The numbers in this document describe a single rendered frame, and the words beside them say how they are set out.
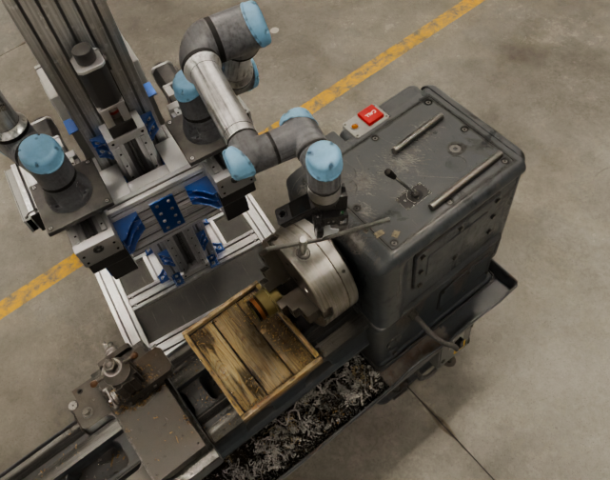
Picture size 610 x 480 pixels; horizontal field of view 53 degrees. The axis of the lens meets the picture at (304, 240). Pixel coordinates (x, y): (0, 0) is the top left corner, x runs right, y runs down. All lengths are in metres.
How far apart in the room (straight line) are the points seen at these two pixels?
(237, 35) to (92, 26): 0.52
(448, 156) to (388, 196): 0.23
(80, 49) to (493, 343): 2.09
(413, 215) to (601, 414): 1.52
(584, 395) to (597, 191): 1.10
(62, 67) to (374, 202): 0.99
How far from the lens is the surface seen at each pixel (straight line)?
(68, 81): 2.03
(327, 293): 1.71
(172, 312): 2.89
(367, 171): 1.82
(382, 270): 1.66
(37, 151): 1.98
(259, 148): 1.32
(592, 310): 3.14
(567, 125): 3.76
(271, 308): 1.78
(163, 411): 1.89
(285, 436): 2.20
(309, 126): 1.34
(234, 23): 1.59
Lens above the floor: 2.69
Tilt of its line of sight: 58 degrees down
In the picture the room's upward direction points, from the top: 11 degrees counter-clockwise
